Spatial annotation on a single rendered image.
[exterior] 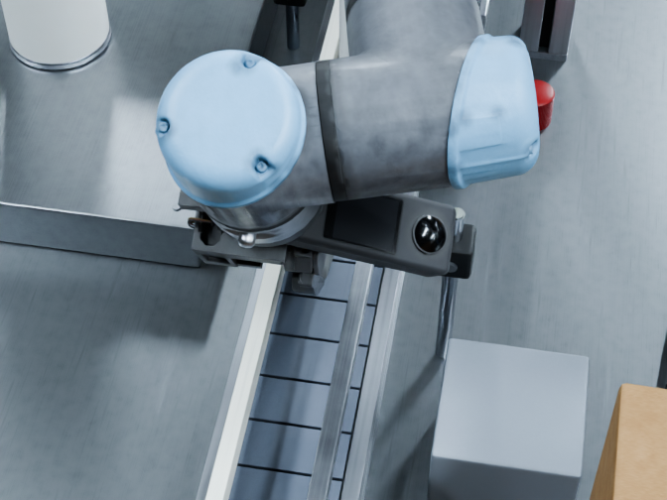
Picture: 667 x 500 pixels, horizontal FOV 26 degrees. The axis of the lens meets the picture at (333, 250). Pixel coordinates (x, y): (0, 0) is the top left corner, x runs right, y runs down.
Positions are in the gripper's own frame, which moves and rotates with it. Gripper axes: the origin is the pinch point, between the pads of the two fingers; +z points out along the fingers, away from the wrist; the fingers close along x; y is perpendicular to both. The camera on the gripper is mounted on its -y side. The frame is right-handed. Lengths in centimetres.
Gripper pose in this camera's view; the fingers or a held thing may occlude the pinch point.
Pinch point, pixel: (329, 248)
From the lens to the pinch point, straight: 105.5
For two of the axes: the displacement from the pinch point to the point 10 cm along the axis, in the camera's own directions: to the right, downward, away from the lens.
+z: 0.9, 1.8, 9.8
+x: -1.4, 9.8, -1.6
